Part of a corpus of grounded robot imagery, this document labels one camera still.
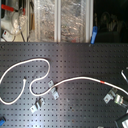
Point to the grey metal cable clip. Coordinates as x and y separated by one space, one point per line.
37 105
109 96
54 90

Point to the silver grey gripper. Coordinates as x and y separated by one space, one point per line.
120 100

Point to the blue object at corner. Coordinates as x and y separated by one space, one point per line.
2 120

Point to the clear plastic storage bin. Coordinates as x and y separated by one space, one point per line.
63 20

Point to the blue clamp handle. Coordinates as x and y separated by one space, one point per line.
94 34

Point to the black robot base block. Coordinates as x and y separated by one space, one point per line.
122 122

